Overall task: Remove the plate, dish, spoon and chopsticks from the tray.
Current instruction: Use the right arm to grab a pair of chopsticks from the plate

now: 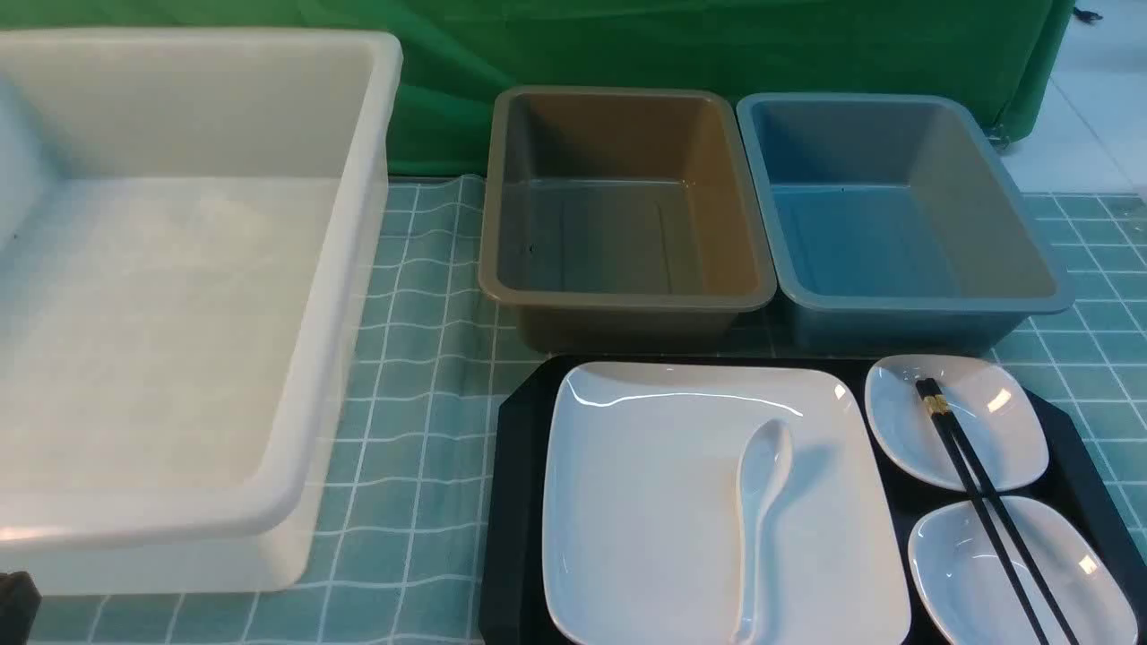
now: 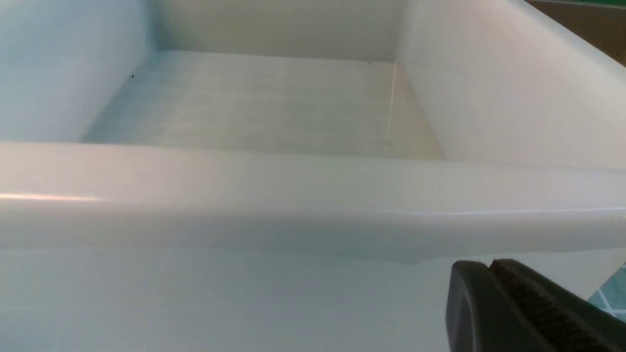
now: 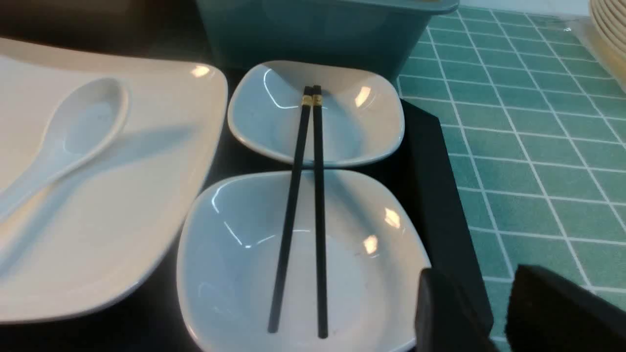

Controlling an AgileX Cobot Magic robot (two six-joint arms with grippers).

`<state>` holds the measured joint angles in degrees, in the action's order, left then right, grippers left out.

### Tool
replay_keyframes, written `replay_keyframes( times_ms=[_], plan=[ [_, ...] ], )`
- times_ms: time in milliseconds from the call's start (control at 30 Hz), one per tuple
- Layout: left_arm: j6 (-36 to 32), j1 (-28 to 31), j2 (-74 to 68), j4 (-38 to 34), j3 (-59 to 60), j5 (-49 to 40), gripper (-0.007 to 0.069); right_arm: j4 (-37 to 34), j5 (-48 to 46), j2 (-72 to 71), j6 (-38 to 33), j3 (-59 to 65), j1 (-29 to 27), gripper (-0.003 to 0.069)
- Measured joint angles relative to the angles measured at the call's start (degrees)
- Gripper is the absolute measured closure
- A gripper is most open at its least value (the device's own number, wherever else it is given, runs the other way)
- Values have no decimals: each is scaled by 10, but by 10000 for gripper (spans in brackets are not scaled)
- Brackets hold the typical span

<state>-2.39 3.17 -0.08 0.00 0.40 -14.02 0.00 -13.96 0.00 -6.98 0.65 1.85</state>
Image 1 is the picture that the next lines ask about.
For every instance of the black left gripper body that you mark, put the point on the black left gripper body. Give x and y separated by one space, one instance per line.
20 603

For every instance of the large white square plate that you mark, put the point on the large white square plate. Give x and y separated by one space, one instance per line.
640 534

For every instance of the white ceramic spoon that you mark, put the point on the white ceramic spoon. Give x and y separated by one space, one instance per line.
762 472

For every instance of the small white dish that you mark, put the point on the small white dish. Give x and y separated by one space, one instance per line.
967 594
990 405

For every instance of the teal checkered tablecloth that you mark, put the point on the teal checkered tablecloth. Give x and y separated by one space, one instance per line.
397 557

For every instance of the large white plastic tub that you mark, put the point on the large white plastic tub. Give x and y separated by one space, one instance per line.
190 221

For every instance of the green backdrop cloth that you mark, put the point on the green backdrop cloth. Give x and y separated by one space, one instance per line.
993 57

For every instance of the brown plastic bin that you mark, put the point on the brown plastic bin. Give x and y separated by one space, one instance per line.
618 218

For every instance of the blue plastic bin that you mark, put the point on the blue plastic bin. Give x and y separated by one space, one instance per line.
893 225

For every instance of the black serving tray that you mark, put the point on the black serving tray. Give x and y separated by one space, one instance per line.
512 606

